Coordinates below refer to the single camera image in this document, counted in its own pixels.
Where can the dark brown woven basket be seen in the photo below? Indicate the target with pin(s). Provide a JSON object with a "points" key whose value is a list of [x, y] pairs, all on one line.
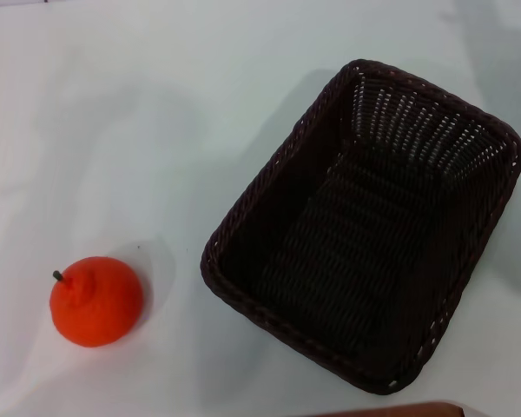
{"points": [[356, 278]]}

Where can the orange toy fruit with stem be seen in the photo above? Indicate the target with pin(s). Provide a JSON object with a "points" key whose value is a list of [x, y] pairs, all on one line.
{"points": [[97, 304]]}

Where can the brown rounded panel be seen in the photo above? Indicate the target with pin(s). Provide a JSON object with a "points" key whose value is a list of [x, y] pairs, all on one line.
{"points": [[395, 410]]}

